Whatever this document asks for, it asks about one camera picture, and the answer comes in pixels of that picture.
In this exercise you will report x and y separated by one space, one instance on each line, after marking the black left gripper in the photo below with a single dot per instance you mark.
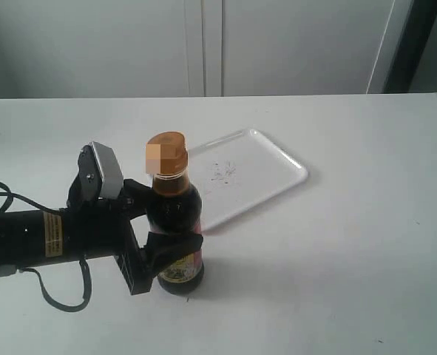
104 229

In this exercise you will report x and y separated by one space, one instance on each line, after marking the dark soy sauce bottle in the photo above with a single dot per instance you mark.
175 208

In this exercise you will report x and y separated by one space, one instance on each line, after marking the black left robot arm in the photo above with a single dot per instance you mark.
33 238

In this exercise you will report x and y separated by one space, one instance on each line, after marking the white rectangular plastic tray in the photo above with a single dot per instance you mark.
238 172

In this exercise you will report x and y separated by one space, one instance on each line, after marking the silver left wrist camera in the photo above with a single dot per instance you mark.
99 176

